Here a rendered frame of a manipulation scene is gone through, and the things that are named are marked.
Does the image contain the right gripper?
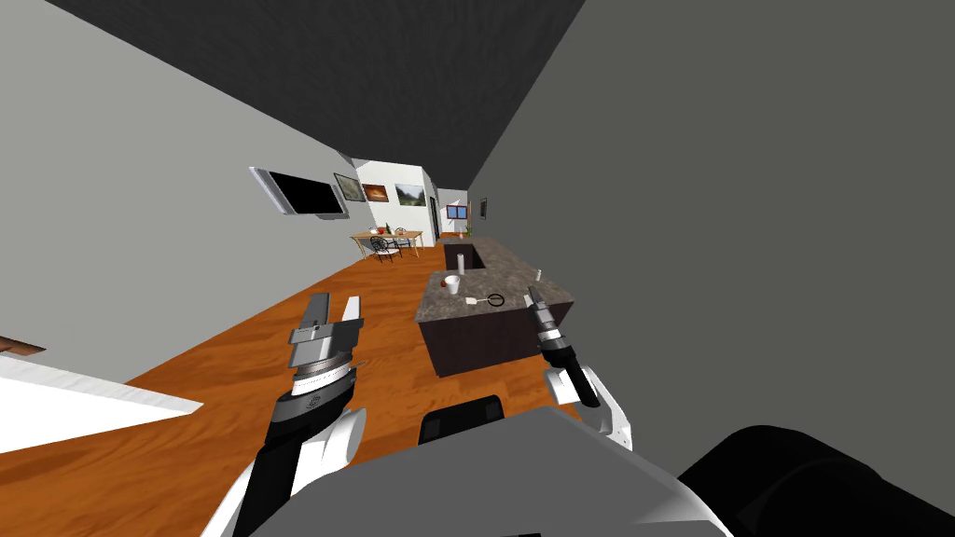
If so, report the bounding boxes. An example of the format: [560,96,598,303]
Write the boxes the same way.
[525,286,557,337]

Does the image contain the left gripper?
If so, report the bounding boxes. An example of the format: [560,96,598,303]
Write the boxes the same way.
[286,292,366,370]

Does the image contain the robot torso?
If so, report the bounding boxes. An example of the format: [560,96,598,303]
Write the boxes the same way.
[249,394,737,537]

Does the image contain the white counter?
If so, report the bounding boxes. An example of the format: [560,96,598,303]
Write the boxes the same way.
[0,350,205,456]

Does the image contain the dark framed wall picture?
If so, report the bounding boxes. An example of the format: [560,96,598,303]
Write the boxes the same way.
[332,172,367,204]

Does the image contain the wooden dining table with chairs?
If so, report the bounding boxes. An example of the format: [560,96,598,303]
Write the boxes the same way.
[350,226,426,264]

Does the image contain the black wall television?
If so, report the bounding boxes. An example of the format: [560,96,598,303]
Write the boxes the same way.
[249,166,352,222]

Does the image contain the dark kitchen island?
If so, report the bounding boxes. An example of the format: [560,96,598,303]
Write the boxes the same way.
[414,236,575,379]

